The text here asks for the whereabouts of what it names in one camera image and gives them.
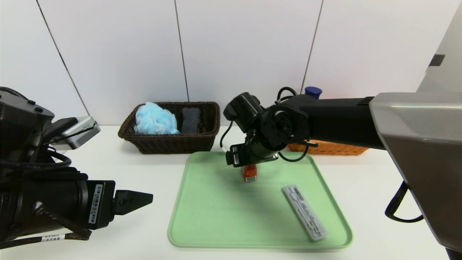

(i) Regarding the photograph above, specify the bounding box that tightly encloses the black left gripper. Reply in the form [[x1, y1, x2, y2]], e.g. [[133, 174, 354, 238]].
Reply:
[[22, 179, 153, 236]]

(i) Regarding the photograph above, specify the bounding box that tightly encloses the light blue bath loofah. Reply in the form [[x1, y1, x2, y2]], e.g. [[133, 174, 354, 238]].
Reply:
[[134, 101, 180, 135]]

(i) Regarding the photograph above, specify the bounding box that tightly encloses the dark grey towel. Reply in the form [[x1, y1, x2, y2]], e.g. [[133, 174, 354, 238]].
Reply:
[[181, 107, 201, 134]]

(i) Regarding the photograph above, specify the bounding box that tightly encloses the red milk carton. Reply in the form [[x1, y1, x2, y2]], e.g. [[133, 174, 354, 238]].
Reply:
[[243, 164, 257, 182]]

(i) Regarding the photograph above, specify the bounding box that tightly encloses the blue white spray can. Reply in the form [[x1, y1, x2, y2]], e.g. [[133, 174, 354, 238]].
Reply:
[[304, 86, 323, 100]]

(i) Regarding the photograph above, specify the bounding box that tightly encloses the dark brown wicker basket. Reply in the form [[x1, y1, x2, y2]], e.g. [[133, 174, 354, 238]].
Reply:
[[118, 101, 221, 155]]

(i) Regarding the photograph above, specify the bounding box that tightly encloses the orange wicker basket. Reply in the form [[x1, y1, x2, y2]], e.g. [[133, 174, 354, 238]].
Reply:
[[287, 140, 369, 156]]

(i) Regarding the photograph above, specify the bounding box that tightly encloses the light green plastic tray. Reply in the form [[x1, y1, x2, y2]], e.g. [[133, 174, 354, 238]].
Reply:
[[167, 151, 353, 249]]

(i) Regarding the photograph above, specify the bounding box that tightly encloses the clear plastic compass case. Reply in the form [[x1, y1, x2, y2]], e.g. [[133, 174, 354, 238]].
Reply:
[[282, 185, 328, 242]]

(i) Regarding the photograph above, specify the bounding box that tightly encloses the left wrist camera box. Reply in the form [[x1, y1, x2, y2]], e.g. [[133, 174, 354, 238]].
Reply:
[[45, 116, 101, 151]]

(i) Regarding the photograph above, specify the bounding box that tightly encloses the black right arm cable loop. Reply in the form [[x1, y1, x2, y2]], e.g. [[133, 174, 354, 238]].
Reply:
[[384, 181, 423, 223]]

